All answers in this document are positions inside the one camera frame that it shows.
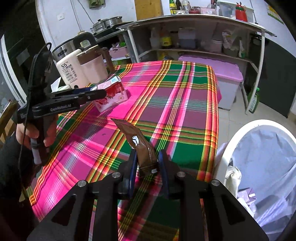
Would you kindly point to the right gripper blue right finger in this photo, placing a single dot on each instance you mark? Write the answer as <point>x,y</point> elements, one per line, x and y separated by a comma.
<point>164,166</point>

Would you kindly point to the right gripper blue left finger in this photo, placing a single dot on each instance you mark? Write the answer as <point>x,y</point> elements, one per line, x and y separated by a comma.
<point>131,171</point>

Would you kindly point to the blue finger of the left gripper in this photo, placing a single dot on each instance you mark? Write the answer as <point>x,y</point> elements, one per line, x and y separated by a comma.
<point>69,92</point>
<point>91,96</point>

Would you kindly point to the brown snack wrapper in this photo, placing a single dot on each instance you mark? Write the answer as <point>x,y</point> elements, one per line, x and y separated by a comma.
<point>147,159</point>

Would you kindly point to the pink milk carton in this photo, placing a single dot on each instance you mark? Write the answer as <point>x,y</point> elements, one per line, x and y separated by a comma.
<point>115,94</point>

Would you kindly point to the white trash bin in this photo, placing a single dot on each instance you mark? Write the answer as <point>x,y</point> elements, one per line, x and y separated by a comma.
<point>230,176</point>

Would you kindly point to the metal kitchen shelf unit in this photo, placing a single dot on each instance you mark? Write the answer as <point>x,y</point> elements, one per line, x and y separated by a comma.
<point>209,36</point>

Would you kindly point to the left hand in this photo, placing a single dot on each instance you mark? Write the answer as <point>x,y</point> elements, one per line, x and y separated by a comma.
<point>25,134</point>

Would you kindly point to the white tissue box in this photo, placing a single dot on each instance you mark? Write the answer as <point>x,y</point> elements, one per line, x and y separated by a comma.
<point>59,85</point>

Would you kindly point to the white water warmer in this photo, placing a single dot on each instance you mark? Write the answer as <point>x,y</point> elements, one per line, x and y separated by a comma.
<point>71,70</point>

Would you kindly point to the pink brown jug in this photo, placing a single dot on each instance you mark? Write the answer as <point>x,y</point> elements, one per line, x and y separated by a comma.
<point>96,64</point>

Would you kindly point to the pink plaid tablecloth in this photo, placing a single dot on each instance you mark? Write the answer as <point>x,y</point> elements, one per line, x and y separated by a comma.
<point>81,193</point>

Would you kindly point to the steel electric kettle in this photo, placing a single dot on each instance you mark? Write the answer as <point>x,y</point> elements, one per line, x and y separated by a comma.
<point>82,41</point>

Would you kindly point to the steel steamer pot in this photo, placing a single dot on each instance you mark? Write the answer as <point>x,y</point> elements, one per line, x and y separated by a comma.
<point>104,24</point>

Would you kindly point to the wooden cutting board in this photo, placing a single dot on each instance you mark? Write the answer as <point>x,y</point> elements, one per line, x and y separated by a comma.
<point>146,9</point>

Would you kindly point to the white bin liner bag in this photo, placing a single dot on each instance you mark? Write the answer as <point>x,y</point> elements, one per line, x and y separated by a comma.
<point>265,156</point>

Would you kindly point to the purple lidded storage box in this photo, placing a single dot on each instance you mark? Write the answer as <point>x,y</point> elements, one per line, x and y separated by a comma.
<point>228,75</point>

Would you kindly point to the green detergent bottle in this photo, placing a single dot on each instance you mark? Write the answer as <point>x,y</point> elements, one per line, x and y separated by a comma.
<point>254,102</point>

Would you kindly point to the green sauce bottle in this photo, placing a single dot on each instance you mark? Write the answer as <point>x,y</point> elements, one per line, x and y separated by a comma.
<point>173,7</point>

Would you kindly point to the black cabinet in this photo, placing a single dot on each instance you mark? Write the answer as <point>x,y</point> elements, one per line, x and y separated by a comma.
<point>277,79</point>

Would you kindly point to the clear plastic container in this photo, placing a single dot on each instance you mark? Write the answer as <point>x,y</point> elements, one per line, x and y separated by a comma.
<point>227,9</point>

